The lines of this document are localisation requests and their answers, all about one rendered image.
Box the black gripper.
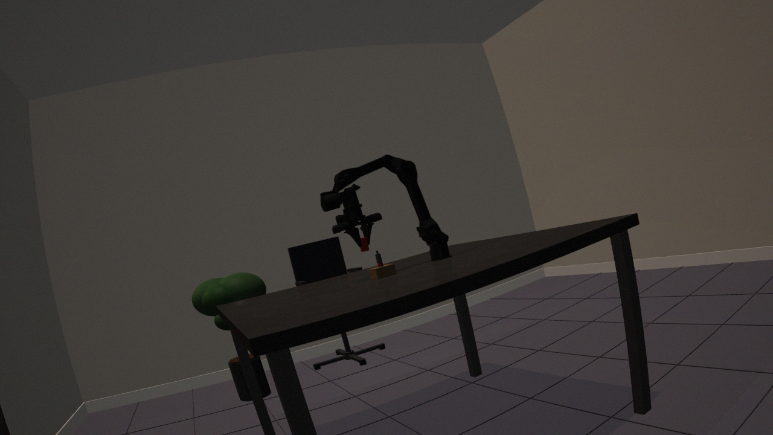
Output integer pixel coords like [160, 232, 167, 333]
[332, 202, 382, 248]

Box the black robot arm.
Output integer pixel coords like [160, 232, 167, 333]
[320, 155, 452, 261]

